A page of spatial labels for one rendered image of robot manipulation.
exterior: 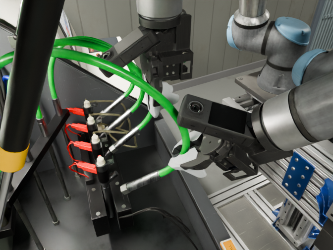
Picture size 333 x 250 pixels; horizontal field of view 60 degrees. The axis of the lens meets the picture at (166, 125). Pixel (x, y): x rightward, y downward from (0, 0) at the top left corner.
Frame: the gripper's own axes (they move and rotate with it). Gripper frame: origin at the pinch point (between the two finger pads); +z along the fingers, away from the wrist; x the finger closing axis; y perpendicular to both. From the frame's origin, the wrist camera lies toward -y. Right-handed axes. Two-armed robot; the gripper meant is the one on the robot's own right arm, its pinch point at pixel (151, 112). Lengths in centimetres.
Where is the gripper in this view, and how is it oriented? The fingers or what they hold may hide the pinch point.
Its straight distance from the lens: 60.4
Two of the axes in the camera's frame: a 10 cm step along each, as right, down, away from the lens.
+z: 0.0, 7.8, 6.3
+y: 9.4, -2.1, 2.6
